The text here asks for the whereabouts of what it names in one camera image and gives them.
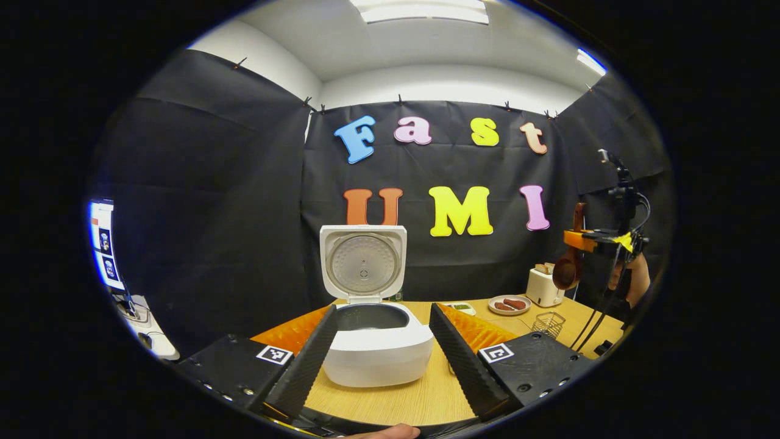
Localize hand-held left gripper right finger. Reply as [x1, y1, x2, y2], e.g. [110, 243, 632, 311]
[429, 302, 597, 423]

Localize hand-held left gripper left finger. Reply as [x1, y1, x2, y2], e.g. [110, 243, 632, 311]
[175, 304, 339, 423]

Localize brown wooden spoon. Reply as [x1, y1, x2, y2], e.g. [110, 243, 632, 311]
[553, 202, 587, 291]

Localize white rice cooker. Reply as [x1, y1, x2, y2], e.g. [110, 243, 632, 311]
[319, 224, 435, 388]

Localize metal wire chopstick holder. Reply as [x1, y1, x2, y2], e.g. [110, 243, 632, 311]
[531, 311, 566, 340]

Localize white toaster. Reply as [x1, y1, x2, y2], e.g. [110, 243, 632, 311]
[526, 265, 566, 308]

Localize white round plate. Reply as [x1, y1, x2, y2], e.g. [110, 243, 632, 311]
[487, 295, 532, 316]

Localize white side table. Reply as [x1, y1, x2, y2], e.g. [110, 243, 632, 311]
[113, 294, 180, 362]

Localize small ceiling light panel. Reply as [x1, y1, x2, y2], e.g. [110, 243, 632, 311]
[576, 48, 608, 77]

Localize black backdrop cloth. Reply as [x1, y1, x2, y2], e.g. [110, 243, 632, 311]
[85, 49, 671, 354]

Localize computer monitor screen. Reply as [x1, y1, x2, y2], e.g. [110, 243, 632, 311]
[88, 200, 126, 291]

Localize large ceiling light panel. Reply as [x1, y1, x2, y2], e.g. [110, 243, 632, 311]
[349, 0, 490, 25]

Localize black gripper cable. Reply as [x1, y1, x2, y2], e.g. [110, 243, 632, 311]
[570, 244, 628, 354]

